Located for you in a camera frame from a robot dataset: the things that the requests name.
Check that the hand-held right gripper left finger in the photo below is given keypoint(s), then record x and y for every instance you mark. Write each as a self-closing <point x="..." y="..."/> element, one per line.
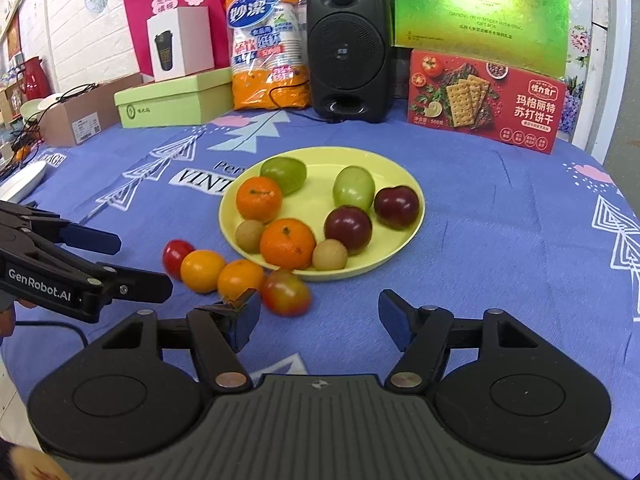
<point x="245" y="317"/>

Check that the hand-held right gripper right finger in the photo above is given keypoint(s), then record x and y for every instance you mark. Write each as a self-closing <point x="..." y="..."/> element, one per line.
<point x="395" y="317"/>

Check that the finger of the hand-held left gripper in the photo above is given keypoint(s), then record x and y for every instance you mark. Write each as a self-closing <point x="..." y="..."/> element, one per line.
<point x="90" y="240"/>
<point x="137" y="286"/>

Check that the small orange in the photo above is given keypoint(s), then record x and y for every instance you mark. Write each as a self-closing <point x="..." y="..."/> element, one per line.
<point x="202" y="271"/>
<point x="239" y="279"/>

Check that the red green tomato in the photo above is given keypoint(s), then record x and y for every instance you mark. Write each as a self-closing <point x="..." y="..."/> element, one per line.
<point x="286" y="293"/>

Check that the red cherry tomato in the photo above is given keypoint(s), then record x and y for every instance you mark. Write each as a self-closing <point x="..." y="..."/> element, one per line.
<point x="176" y="256"/>

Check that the brown kiwi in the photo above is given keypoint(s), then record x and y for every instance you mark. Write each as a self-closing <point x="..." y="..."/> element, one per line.
<point x="249" y="236"/>
<point x="329" y="254"/>

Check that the tangerine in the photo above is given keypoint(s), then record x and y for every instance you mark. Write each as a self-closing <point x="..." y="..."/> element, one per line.
<point x="258" y="199"/>
<point x="287" y="243"/>

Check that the dark red plum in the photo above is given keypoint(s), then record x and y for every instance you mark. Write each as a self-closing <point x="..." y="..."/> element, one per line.
<point x="396" y="207"/>
<point x="347" y="229"/>

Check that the yellow plastic plate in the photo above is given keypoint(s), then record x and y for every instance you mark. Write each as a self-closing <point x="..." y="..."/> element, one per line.
<point x="310" y="200"/>

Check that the green mango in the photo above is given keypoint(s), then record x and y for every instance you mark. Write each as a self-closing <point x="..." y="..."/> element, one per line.
<point x="354" y="188"/>
<point x="283" y="174"/>

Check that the person's left hand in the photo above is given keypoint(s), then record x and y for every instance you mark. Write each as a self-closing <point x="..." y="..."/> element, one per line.
<point x="6" y="317"/>

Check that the white oval device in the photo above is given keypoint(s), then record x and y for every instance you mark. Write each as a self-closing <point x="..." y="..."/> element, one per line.
<point x="22" y="182"/>

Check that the brown cardboard box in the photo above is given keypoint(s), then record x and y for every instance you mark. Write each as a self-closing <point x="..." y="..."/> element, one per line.
<point x="80" y="122"/>

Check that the blue printed tablecloth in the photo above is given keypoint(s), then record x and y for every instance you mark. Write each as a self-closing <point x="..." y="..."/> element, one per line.
<point x="500" y="240"/>

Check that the pale green bowl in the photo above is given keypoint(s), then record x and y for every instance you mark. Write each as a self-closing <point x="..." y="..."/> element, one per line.
<point x="32" y="109"/>

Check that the flat green box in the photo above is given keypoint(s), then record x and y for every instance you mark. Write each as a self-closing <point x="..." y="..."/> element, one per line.
<point x="170" y="100"/>

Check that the red thermos jug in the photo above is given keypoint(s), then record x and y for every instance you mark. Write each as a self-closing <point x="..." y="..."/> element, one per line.
<point x="31" y="77"/>

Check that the white cup box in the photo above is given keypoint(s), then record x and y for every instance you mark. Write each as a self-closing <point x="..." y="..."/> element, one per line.
<point x="182" y="45"/>

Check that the red cracker box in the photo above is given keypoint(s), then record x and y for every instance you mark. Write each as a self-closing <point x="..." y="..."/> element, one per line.
<point x="485" y="105"/>

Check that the orange paper cup pack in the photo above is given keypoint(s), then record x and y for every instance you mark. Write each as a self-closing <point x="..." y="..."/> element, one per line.
<point x="265" y="50"/>

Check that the black speaker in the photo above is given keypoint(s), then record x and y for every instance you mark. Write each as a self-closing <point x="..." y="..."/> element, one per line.
<point x="347" y="50"/>

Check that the shiny green gift box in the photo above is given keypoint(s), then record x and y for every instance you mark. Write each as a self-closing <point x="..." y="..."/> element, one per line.
<point x="480" y="10"/>

